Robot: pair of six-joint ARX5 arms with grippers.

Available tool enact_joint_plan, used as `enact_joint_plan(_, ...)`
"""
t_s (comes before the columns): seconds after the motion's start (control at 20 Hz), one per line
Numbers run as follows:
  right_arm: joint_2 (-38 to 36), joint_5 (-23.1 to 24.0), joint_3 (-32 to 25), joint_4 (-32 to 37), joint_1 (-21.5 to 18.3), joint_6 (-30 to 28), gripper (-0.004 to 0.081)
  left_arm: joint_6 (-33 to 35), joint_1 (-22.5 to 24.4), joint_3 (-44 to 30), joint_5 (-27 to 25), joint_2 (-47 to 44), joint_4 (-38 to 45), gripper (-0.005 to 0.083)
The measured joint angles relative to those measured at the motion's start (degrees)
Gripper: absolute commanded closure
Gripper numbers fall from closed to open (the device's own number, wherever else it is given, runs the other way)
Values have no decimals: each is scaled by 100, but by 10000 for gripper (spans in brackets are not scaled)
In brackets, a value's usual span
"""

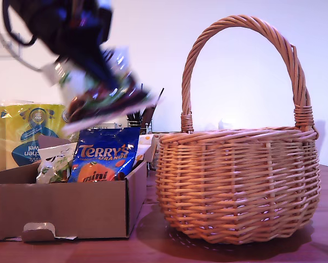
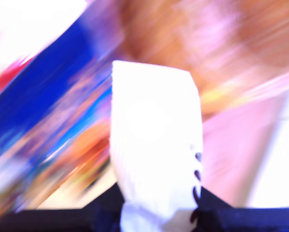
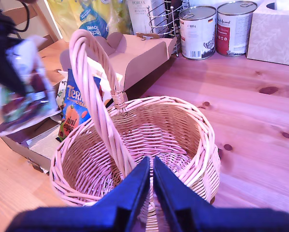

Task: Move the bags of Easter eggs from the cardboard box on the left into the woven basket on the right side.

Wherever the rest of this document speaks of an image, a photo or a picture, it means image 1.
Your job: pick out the brown cardboard box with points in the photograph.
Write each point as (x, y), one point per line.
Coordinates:
(70, 211)

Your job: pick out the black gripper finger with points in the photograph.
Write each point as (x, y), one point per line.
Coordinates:
(98, 65)

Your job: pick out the white Porlex box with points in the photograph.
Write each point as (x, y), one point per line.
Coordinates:
(106, 127)

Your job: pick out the red white Maltesers bunnies bag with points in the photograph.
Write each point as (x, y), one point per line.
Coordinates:
(144, 145)

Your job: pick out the thin black stick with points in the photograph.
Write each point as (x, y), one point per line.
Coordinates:
(159, 96)

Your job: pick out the yellow kitchen towel pack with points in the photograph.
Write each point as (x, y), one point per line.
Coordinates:
(21, 128)

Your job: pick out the white Galaxy egg bag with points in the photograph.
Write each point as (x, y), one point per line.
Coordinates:
(98, 107)
(55, 164)

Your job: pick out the blue Terry's orange egg bag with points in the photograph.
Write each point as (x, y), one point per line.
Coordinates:
(106, 156)

